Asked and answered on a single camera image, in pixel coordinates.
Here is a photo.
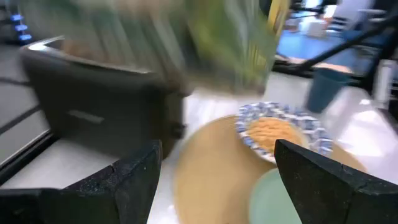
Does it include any round wooden board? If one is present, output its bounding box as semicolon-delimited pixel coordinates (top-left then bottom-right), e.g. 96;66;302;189
174;114;368;224

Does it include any small dark blue-grey cup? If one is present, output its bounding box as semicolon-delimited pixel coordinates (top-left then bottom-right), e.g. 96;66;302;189
306;67;354;114

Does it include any green plate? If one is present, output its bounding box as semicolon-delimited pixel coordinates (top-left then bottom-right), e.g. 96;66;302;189
248;167;304;224

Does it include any panda cereal box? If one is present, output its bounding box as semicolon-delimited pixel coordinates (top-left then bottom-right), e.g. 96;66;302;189
58;0;292;96

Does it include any black toaster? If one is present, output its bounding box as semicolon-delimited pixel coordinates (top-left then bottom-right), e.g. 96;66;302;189
20;35;189;159

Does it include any orange cereal heap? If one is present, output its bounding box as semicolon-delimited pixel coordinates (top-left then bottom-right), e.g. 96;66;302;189
247;117;307;153

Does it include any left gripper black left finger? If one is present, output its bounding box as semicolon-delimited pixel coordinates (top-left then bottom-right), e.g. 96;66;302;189
0;139;163;224

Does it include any blue patterned paper bowl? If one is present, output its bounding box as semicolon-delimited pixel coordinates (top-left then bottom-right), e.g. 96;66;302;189
235;101;334;164

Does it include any dark device with blue lights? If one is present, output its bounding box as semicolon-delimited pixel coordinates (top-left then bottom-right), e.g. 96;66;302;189
9;12;34;43

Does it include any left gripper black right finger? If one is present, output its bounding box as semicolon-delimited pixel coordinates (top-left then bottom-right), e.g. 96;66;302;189
275;139;398;224

